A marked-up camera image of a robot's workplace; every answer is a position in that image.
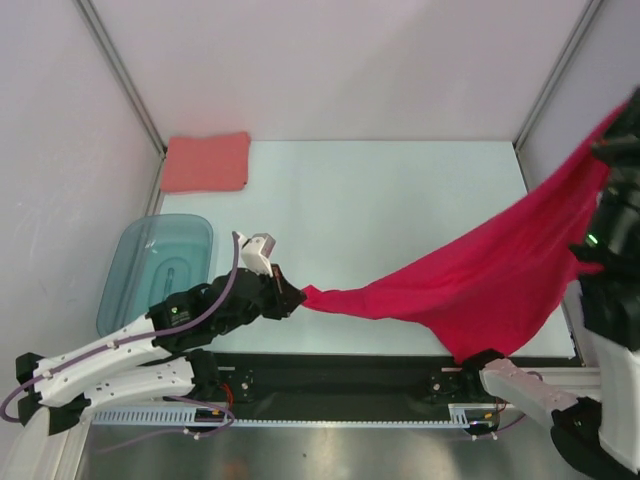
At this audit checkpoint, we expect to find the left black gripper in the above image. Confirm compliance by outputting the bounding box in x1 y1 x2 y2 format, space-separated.
216 263 306 335

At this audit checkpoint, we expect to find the red t shirt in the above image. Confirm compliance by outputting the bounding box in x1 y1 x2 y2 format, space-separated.
303 106 624 363

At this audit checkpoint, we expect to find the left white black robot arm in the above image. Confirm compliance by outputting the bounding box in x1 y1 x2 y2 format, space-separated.
1 266 306 435

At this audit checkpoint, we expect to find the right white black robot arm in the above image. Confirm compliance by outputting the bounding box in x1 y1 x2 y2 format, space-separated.
461 92 639 479

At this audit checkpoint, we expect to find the teal transparent plastic bin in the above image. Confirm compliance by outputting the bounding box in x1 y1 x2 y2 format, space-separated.
96 214 217 337

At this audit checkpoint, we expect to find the folded salmon pink t shirt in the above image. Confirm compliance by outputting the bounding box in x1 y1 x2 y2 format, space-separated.
160 132 251 194

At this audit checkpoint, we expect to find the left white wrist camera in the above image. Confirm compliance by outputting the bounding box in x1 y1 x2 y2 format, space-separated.
237 233 276 277

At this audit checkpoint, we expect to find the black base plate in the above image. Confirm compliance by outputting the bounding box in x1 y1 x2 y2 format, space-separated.
215 353 505 420

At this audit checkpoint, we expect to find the white slotted cable duct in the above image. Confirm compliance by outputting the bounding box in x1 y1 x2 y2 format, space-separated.
91 403 523 432

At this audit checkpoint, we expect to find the left aluminium frame post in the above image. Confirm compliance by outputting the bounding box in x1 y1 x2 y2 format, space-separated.
72 0 166 157

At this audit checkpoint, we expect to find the aluminium frame post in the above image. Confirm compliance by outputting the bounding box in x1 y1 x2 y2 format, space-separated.
512 0 608 153
72 0 166 157

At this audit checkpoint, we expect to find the right aluminium frame post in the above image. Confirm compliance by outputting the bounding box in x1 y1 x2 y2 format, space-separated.
512 0 608 153

